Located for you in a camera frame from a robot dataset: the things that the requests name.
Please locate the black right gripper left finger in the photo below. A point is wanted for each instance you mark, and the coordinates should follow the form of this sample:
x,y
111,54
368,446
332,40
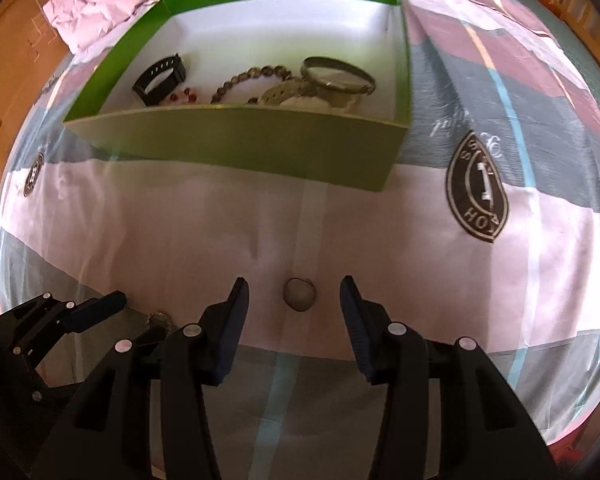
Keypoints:
x,y
197,355

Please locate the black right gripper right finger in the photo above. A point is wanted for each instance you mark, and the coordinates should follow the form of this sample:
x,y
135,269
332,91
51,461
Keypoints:
x,y
390,353

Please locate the pink bead bracelet gold charm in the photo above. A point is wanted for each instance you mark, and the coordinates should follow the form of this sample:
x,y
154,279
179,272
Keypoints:
x,y
160,319

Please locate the plaid bed quilt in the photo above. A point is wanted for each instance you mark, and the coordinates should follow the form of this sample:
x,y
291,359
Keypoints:
x,y
485,240

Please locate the black wrist watch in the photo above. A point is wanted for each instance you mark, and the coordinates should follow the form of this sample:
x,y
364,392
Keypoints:
x,y
159,80

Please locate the green cardboard box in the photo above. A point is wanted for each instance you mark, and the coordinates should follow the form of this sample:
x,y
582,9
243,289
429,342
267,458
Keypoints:
x,y
233,51

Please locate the wooden headboard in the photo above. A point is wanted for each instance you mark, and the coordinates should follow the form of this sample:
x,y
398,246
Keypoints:
x,y
30,51

